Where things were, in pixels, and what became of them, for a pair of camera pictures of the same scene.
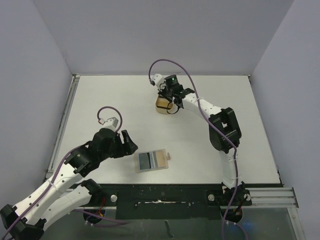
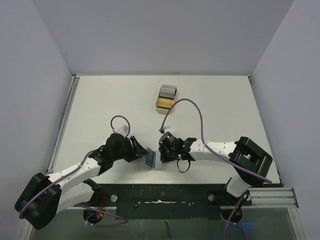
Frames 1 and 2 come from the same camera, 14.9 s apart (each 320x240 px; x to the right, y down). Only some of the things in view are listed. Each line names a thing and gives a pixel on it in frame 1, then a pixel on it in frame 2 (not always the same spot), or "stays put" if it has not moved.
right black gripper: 169,94 -> 163,153
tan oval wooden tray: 162,104 stays put
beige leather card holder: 152,160 stays put
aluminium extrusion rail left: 63,126 stays put
